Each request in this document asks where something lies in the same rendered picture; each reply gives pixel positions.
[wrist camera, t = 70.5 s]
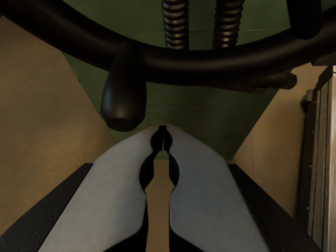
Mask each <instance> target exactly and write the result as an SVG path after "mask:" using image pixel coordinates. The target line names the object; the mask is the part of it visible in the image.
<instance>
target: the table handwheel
mask: <svg viewBox="0 0 336 252"><path fill-rule="evenodd" d="M286 4H287V9H288V15H289V20H290V26H291V28H289V29H286V30H284V31H282V32H279V33H277V34H274V35H271V36H268V37H266V38H263V39H259V40H256V41H253V42H249V43H245V44H241V45H237V46H232V47H226V48H219V49H208V50H181V49H172V48H165V47H160V46H155V45H151V44H147V43H143V42H140V41H137V40H134V39H131V38H129V37H126V36H124V35H121V34H119V33H117V32H114V31H112V30H110V29H108V28H106V27H104V26H102V25H100V24H98V23H97V22H95V21H93V20H91V19H90V18H88V17H86V16H85V15H83V14H82V13H80V12H79V11H77V10H76V9H74V8H73V7H71V6H70V5H68V4H67V3H66V2H64V1H63V0H0V14H1V15H3V16H4V17H6V18H7V19H8V20H10V21H12V22H13V23H15V24H16V25H18V26H19V27H21V28H22V29H24V30H25V31H27V32H29V33H30V34H32V35H33V36H35V37H37V38H38V39H40V40H42V41H44V42H45V43H47V44H49V45H51V46H53V47H54V48H56V49H58V50H60V51H62V52H64V53H66V54H68V55H70V56H72V57H74V58H76V59H78V60H81V61H83V62H85V63H87V64H90V65H92V66H95V67H97V68H100V69H102V70H105V71H108V72H109V71H110V68H111V65H112V63H113V60H114V58H115V56H116V54H117V51H118V48H119V45H120V44H121V43H123V42H126V41H132V42H135V43H137V44H139V45H140V46H141V48H142V50H143V60H144V66H145V76H146V82H150V83H155V84H163V85H172V86H216V85H226V84H233V83H239V82H245V81H250V80H255V79H259V78H263V77H267V76H271V75H274V74H278V73H281V72H284V71H288V70H291V69H294V68H297V67H300V66H302V65H305V64H308V63H310V62H313V61H316V60H318V59H320V58H323V57H325V56H328V55H330V54H332V53H335V52H336V4H335V5H333V6H332V7H330V8H328V9H326V10H325V11H323V12H322V3H321V0H286Z"/></svg>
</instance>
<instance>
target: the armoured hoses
mask: <svg viewBox="0 0 336 252"><path fill-rule="evenodd" d="M215 2H216V5H217V6H216V7H215V11H216V14H215V15H214V17H215V21H214V26H215V27H214V28H213V30H214V34H213V40H212V42H213V45H212V49H213V50H214V49H222V48H228V47H234V46H236V44H237V38H238V36H239V35H238V32H239V30H240V29H239V26H240V24H241V21H240V19H241V17H242V14H241V12H242V11H243V9H244V8H243V6H242V5H243V3H244V2H245V0H216V1H215ZM188 5H189V0H162V3H161V7H162V8H163V10H162V14H163V22H164V26H163V28H164V29H165V30H164V34H165V41H166V42H165V46H166V48H169V49H177V50H189V34H188V33H189V28H188V27H189V21H188V20H189V15H188V13H189V7H188ZM297 80H298V79H297V75H295V74H293V73H288V72H280V73H277V74H273V75H269V76H265V77H262V78H257V79H253V80H248V81H243V82H237V83H230V84H222V85H210V86H203V87H211V88H218V89H225V90H231V91H238V92H244V93H251V94H258V95H261V94H262V93H264V92H265V90H266V89H267V88H276V89H284V90H290V89H292V88H294V87H295V85H296V84H297Z"/></svg>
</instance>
